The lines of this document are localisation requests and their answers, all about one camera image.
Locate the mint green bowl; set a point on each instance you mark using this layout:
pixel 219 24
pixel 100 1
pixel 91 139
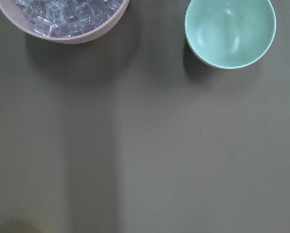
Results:
pixel 229 34

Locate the pink ice bowl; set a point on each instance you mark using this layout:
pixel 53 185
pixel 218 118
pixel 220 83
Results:
pixel 64 21

